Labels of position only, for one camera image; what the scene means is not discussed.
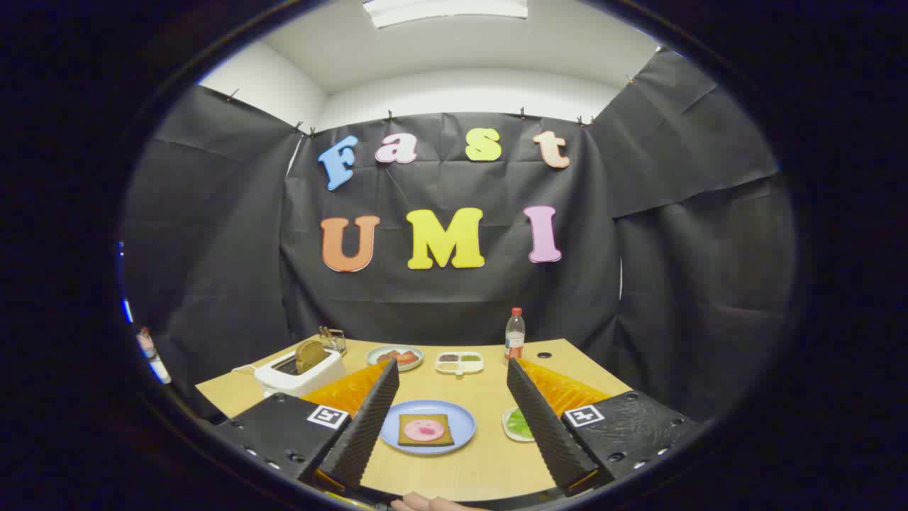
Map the blue round plate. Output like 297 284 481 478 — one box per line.
380 400 477 455

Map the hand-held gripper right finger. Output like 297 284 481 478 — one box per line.
505 357 699 498

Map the white divided tray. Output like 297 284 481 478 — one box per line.
434 351 485 375

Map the square brown bread slice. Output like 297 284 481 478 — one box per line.
397 414 455 447

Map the ceiling light panel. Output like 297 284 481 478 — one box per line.
363 0 529 29

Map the white square plate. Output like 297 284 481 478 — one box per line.
502 406 536 443

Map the white toaster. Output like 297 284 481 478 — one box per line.
254 348 347 398

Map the clear plastic water bottle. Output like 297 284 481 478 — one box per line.
504 307 526 361

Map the black backdrop cloth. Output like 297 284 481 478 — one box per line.
121 48 799 427

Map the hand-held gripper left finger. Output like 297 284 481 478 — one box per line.
213 357 402 498

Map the pale green round plate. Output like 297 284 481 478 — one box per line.
366 345 425 372

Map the brown toast bread slice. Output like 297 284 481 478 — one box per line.
295 339 328 375

